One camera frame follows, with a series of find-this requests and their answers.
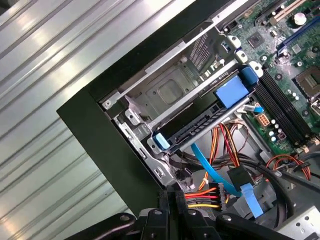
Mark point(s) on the CPU socket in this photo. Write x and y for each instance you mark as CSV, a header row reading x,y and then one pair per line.
x,y
308,80

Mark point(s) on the green motherboard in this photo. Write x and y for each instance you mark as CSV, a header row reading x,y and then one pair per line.
x,y
265,40

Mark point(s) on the grey optical drive cage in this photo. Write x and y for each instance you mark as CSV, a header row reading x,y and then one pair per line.
x,y
305,225

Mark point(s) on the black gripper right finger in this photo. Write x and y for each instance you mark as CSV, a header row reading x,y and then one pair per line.
x,y
192,227

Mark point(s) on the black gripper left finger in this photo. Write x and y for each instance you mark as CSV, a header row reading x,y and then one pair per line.
x,y
155,227

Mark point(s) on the black open PC case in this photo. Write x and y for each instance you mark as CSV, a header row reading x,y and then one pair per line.
x,y
100,125

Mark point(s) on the blue expansion slot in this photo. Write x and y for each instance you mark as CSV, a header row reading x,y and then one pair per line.
x,y
295,35

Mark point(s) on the grey metal disk bay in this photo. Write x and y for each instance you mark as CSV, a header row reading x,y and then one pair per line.
x,y
170,90

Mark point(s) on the metal socket cover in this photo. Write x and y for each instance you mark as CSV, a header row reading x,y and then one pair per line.
x,y
315,106

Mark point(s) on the hard disk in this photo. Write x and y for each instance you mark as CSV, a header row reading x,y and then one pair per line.
x,y
230,92

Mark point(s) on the cream expansion slot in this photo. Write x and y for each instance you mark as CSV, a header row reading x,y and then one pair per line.
x,y
287,11

